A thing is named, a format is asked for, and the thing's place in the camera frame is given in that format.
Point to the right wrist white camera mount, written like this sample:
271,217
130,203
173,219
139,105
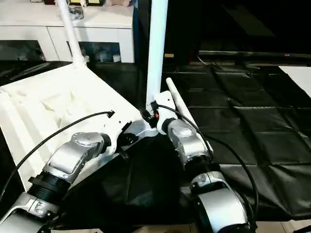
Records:
165,102

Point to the white cabinet with glass doors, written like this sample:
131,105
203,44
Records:
104,24

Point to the white plastic table top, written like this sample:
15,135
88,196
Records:
48,102

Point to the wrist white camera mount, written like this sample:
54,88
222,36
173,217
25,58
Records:
114,136
165,102

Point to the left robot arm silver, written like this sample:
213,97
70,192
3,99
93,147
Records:
70,155

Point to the black work mat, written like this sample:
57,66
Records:
255,121

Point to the small white jar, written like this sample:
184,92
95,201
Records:
86,58
116,58
102,57

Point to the white plastic table leg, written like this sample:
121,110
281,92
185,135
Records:
73,36
156,48
179,102

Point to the black covered bench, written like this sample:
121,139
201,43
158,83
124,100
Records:
255,55

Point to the white flat board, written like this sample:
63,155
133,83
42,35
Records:
298,77

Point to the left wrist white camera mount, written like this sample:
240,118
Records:
114,136

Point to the black cabinet with yellow label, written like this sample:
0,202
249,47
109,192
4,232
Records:
184,29

